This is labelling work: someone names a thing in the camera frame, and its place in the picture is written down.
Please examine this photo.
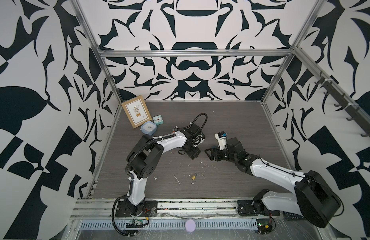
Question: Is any green square alarm clock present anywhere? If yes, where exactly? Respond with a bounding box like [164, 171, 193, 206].
[153, 115, 164, 126]

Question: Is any blue square alarm clock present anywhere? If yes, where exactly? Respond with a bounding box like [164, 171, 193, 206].
[140, 121, 158, 136]

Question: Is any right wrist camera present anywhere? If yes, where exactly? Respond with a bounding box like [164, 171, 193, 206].
[215, 132, 227, 151]

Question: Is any black remote control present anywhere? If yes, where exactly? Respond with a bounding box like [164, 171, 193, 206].
[283, 212, 305, 221]

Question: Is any right circuit board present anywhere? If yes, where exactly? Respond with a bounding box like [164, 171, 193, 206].
[255, 219, 276, 235]

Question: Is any purple round lid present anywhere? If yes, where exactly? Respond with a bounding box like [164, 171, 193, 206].
[185, 219, 196, 233]

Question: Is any wooden picture frame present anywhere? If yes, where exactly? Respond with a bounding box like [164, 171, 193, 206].
[122, 95, 152, 129]

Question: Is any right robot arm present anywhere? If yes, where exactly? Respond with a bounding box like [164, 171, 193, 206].
[205, 138, 342, 228]

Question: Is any white slotted cable duct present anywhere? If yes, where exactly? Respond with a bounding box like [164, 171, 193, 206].
[80, 219, 258, 230]

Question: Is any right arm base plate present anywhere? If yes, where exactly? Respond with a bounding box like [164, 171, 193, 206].
[237, 200, 281, 217]

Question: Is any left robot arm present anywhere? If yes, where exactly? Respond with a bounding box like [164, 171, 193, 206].
[111, 113, 208, 237]

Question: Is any circuit board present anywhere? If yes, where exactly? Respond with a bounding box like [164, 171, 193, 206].
[255, 219, 276, 235]
[125, 218, 150, 228]

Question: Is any black coat hook rack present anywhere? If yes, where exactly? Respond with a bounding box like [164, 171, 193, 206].
[315, 71, 370, 138]

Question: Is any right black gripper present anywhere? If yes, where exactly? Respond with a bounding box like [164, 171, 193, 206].
[204, 145, 238, 165]

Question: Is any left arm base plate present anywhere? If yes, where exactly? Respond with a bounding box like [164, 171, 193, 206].
[115, 200, 158, 218]

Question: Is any left circuit board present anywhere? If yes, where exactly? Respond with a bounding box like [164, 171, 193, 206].
[125, 218, 150, 228]

